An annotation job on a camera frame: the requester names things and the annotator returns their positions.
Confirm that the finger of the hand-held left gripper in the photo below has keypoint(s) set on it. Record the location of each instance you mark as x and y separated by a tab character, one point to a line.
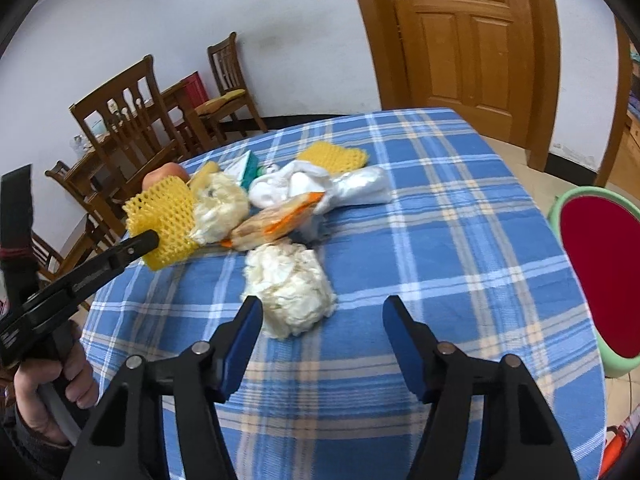
115	260

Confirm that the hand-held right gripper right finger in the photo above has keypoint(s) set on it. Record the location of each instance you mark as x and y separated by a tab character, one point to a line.
405	355

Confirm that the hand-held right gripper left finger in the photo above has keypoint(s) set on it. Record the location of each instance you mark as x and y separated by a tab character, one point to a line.
240	355

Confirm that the yellow foam fruit net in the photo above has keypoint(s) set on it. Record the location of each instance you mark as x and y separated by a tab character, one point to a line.
160	210
330	155

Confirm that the large white tissue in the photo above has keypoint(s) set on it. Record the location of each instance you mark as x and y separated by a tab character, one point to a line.
290	290

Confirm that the small white tissue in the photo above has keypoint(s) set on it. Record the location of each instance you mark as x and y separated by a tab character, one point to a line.
220	210

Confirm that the orange snack wrapper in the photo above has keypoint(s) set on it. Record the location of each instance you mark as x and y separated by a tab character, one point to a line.
270	225

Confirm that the white plastic bag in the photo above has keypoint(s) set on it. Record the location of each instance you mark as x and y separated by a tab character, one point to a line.
280	185

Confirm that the clear plastic bag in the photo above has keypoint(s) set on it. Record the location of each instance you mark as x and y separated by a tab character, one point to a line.
360	185

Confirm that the green bin with red liner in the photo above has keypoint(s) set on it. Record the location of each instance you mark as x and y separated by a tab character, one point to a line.
600	270

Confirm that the person's left forearm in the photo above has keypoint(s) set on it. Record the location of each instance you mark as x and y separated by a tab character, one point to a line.
25	455

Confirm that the person's left hand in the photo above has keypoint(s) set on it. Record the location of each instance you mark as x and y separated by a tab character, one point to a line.
82	380

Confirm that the red apple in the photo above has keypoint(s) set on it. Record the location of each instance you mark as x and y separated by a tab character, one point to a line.
162	175

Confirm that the blue plaid tablecloth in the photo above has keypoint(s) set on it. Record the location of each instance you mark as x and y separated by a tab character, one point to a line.
450	260

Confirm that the yellow banana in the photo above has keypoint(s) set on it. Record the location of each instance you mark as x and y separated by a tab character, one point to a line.
206	171

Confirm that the tall wooden chair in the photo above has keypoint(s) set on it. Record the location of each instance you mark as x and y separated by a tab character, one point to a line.
100	105

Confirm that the green white cardboard box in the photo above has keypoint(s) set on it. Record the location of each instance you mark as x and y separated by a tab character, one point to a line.
245	167

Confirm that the yellow seat cushion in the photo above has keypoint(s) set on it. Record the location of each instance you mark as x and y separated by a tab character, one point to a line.
220	100

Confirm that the wooden chair with cushion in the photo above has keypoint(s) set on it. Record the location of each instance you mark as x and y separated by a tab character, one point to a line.
227	60

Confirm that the orange white object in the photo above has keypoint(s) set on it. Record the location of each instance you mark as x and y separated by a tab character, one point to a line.
620	440

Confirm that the wooden door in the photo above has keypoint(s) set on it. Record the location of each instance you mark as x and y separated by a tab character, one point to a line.
450	50

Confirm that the wooden door frame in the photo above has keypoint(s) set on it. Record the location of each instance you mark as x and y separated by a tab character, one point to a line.
620	110
367	35

